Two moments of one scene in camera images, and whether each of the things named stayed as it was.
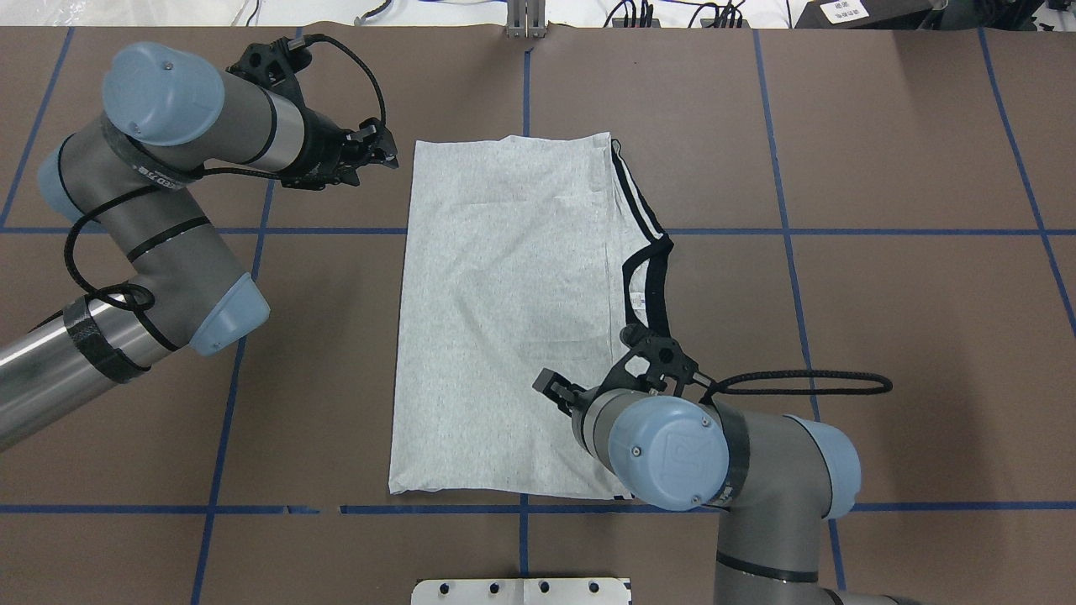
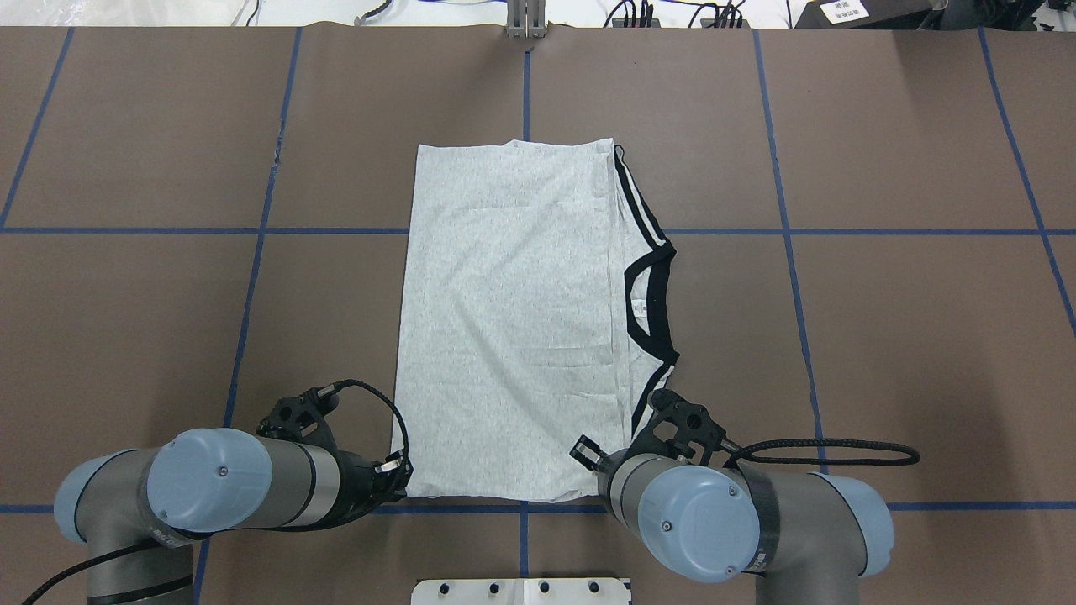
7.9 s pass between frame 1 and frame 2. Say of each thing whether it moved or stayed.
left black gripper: moved
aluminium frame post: stayed
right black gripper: moved
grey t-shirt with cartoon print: stayed
